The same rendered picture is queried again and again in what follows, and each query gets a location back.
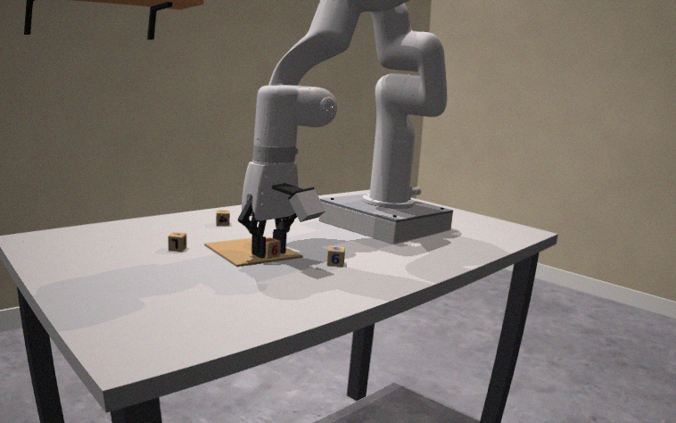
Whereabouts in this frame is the wooden letter block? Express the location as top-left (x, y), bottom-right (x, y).
top-left (326, 245), bottom-right (345, 267)
top-left (168, 232), bottom-right (186, 252)
top-left (216, 210), bottom-right (230, 226)
top-left (265, 237), bottom-right (281, 259)

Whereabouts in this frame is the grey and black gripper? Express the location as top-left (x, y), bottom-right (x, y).
top-left (238, 159), bottom-right (298, 259)

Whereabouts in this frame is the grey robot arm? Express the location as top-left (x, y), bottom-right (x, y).
top-left (253, 0), bottom-right (447, 222)

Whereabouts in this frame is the tan flat square mat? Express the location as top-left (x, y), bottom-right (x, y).
top-left (204, 238), bottom-right (303, 267)

